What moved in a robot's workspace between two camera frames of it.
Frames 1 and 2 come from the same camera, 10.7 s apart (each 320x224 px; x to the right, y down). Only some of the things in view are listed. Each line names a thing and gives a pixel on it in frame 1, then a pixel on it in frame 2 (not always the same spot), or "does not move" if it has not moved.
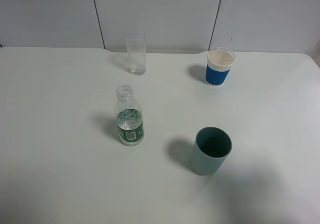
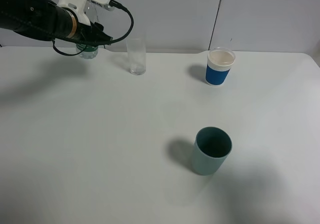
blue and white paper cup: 219,62 does not move
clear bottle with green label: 129,118 -> 92,13
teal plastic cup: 211,147 does not move
